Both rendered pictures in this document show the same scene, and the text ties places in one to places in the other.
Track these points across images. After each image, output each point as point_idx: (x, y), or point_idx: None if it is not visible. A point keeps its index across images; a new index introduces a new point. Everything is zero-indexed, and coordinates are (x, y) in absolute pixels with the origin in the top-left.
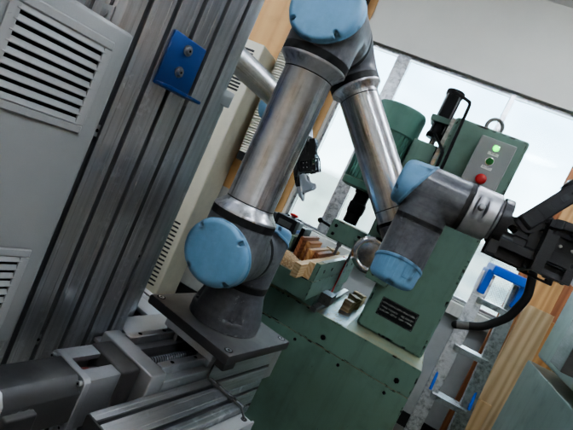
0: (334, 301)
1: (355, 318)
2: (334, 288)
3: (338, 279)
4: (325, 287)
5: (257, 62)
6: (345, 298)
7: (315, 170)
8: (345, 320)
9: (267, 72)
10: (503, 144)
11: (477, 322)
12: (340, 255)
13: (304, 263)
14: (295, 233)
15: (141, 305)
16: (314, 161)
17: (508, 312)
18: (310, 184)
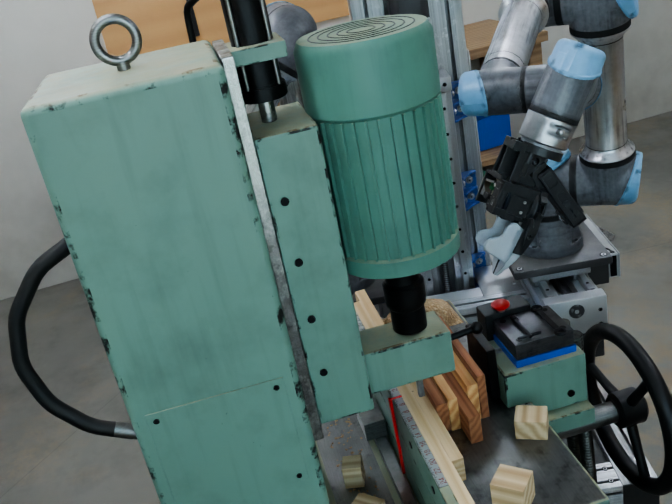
0: (394, 489)
1: (326, 479)
2: (416, 487)
3: (411, 464)
4: (379, 402)
5: (498, 24)
6: (361, 456)
7: (486, 205)
8: (326, 444)
9: (494, 34)
10: None
11: (102, 420)
12: (458, 458)
13: (362, 300)
14: (486, 338)
15: (438, 296)
16: (490, 186)
17: (51, 392)
18: (480, 234)
